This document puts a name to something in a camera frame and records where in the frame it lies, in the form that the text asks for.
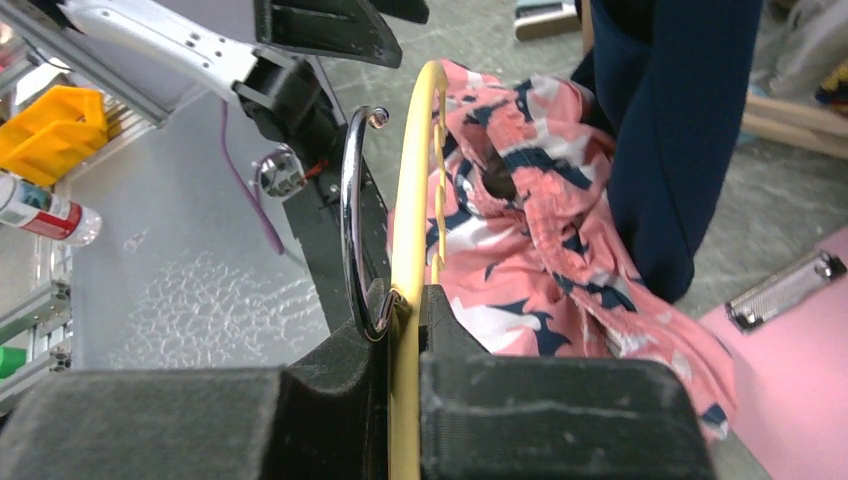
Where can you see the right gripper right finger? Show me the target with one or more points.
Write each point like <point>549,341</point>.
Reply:
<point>504,417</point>

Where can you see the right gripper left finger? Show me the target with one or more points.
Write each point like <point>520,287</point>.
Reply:
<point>324,417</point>

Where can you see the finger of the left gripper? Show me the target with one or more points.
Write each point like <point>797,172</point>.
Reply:
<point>415,11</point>
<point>353,30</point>

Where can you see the pink patterned shorts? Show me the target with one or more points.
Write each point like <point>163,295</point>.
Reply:
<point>533,265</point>

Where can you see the yellow hanger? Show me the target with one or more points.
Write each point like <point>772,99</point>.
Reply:
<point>418,248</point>

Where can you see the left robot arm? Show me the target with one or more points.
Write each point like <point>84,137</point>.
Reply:
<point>212,59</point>

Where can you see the navy blue shorts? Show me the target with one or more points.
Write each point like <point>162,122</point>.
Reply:
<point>662,197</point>

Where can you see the grey stapler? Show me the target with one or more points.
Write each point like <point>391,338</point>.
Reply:
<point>536,19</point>

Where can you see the pink clipboard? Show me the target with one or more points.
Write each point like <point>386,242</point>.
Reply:
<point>788,339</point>

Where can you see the green plastic part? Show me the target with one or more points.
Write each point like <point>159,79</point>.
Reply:
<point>11,360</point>

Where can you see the yellow plastic part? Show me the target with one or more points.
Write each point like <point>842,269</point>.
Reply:
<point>49,138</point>

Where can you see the plastic bottle red label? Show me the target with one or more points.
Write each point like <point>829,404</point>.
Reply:
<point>33,209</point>

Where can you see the wooden clothes rack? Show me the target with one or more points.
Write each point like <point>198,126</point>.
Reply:
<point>788,122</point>

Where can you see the colourful cartoon print cloth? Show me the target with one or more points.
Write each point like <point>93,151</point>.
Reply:
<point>832,92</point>

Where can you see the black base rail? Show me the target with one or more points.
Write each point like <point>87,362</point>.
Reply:
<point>331,218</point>

